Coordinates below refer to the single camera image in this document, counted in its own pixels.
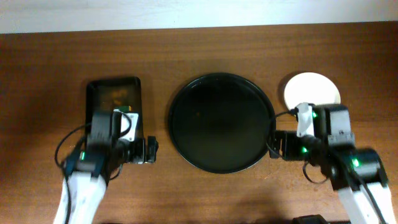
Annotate orange green scrub sponge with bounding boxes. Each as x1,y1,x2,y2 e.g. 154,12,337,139
117,106,131,113

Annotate rectangular black tray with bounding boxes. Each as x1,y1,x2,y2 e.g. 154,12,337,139
85,76,144,138

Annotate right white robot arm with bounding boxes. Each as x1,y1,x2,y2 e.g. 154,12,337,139
266,103,397,223

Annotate white plate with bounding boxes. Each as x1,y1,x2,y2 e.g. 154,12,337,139
283,72,341,110

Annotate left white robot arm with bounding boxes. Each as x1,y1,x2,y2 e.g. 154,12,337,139
54,107,159,223

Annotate round black tray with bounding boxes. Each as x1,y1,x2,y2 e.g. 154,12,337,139
167,72,275,174

